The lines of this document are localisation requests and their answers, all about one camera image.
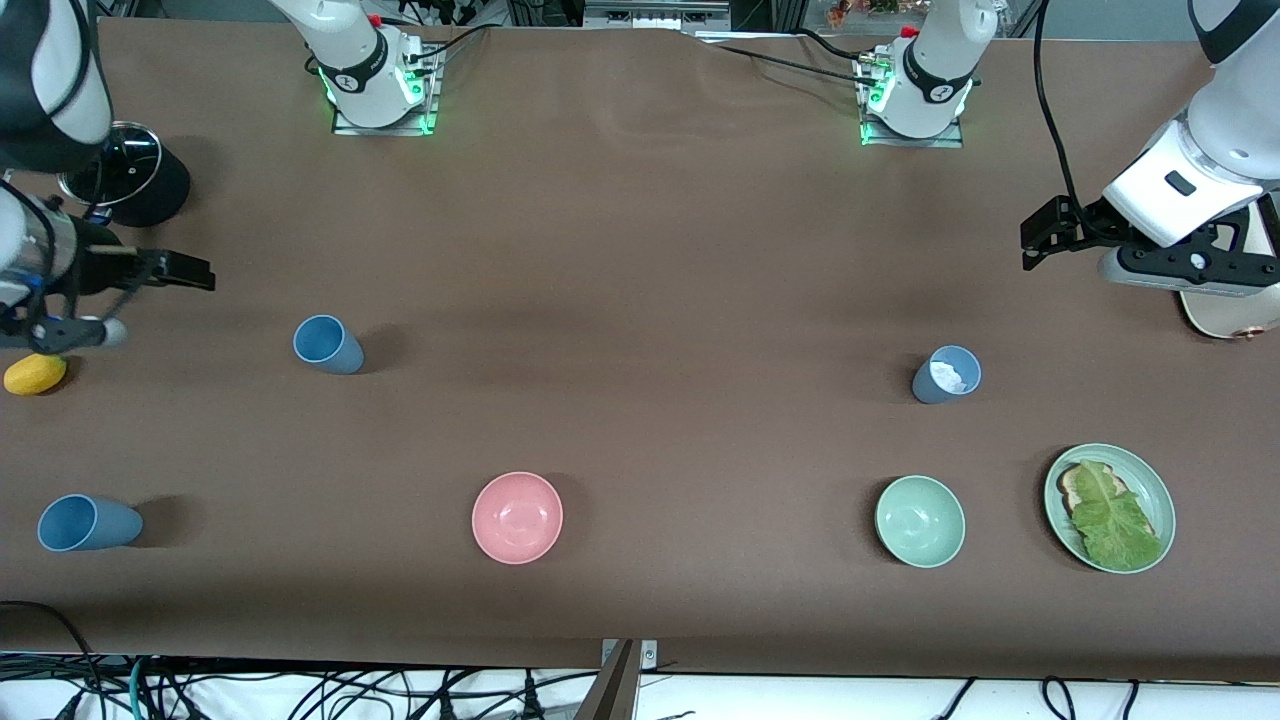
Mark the dark metal post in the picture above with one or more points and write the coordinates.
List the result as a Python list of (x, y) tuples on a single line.
[(610, 690)]

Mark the beige plate right edge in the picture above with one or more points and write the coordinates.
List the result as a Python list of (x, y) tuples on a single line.
[(1230, 315)]

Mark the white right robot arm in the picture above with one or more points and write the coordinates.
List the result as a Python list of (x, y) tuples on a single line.
[(350, 60)]

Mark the white crumpled tissue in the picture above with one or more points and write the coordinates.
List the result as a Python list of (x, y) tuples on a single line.
[(948, 376)]

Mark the blue plastic cup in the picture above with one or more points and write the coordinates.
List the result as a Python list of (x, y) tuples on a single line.
[(88, 523), (928, 385), (328, 345)]

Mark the metal table edge bracket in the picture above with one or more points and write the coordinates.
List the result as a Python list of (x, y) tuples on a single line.
[(648, 655)]

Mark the yellow lemon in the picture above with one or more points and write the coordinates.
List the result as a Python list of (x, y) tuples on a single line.
[(35, 373)]

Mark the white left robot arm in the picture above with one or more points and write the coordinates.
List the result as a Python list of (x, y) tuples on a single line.
[(935, 70)]

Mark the pink bowl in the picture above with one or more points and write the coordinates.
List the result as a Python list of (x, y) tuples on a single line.
[(517, 517)]

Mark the mint green plate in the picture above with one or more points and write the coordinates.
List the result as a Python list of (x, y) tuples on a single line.
[(1155, 490)]

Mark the green lettuce leaf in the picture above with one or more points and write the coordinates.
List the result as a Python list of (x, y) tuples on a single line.
[(1115, 525)]

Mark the mint green bowl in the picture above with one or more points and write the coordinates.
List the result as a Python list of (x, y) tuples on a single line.
[(920, 521)]

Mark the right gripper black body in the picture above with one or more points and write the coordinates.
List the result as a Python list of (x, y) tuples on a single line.
[(98, 272)]

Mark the glass lid with blue knob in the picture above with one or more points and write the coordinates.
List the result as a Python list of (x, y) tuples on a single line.
[(130, 160)]

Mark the toast slice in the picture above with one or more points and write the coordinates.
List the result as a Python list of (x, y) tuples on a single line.
[(1071, 488)]

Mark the grey power strip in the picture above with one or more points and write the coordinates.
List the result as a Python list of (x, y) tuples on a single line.
[(655, 12)]

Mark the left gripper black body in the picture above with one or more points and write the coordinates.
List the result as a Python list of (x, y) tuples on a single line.
[(1088, 221)]

